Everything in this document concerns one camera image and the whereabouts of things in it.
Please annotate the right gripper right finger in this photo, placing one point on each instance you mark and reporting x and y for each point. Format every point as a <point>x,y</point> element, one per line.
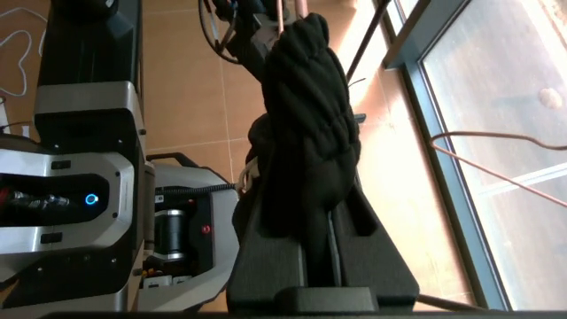
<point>376,266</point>

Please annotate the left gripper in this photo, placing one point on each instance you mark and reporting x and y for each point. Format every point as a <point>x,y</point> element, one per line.
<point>252,49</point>

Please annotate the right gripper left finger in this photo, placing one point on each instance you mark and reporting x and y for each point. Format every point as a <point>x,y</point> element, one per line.
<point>261,266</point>

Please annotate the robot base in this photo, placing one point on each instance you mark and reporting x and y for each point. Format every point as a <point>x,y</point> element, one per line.
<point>88,102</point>

